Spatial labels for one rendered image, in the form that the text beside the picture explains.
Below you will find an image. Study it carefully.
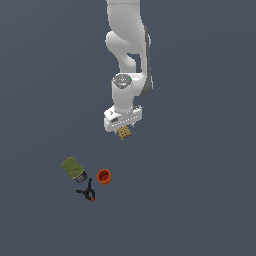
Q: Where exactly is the tan perforated wooden block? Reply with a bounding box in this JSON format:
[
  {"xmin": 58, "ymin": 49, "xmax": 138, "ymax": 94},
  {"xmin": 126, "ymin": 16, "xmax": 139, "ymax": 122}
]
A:
[{"xmin": 117, "ymin": 125, "xmax": 132, "ymax": 141}]

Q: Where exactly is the orange cup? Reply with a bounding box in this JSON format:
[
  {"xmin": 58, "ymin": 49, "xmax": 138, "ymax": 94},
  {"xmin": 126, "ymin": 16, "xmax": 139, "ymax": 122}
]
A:
[{"xmin": 96, "ymin": 168, "xmax": 112, "ymax": 186}]

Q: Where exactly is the olive green can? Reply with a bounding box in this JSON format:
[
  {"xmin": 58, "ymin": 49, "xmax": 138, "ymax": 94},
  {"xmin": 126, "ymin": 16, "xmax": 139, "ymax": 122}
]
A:
[{"xmin": 61, "ymin": 156, "xmax": 88, "ymax": 184}]

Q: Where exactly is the black spring clamp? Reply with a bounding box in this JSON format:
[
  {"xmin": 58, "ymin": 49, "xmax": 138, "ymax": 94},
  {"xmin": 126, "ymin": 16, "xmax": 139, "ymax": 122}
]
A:
[{"xmin": 75, "ymin": 178, "xmax": 97, "ymax": 202}]

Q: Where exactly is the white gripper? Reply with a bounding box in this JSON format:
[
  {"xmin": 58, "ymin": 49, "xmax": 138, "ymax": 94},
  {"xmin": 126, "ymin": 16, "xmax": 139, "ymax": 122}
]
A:
[{"xmin": 102, "ymin": 104, "xmax": 144, "ymax": 133}]

